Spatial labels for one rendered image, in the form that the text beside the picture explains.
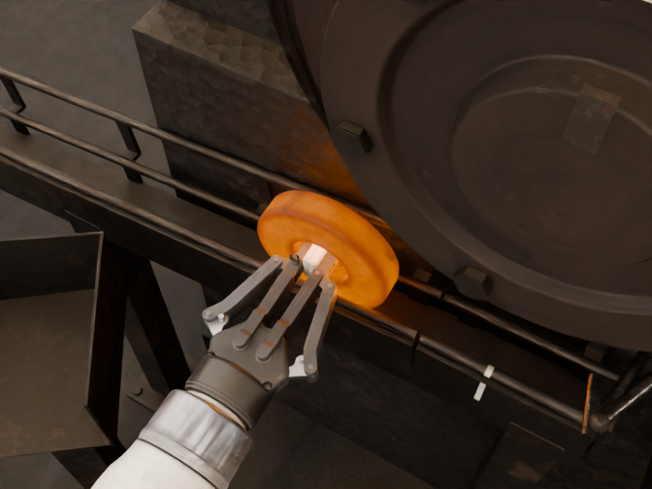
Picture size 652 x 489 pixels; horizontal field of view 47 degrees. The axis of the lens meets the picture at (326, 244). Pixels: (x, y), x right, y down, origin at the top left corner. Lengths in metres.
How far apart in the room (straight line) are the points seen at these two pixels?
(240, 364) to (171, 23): 0.37
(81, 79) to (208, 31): 1.32
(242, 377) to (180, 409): 0.06
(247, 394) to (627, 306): 0.35
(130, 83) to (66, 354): 1.24
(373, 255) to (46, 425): 0.41
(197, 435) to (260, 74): 0.35
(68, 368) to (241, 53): 0.41
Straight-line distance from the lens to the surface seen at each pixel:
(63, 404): 0.90
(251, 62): 0.78
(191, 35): 0.82
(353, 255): 0.73
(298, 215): 0.72
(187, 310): 1.62
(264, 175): 0.85
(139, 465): 0.66
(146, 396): 1.54
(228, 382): 0.67
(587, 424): 0.59
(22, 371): 0.94
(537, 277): 0.47
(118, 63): 2.14
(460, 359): 0.77
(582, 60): 0.35
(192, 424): 0.66
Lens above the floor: 1.40
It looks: 56 degrees down
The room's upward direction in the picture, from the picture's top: straight up
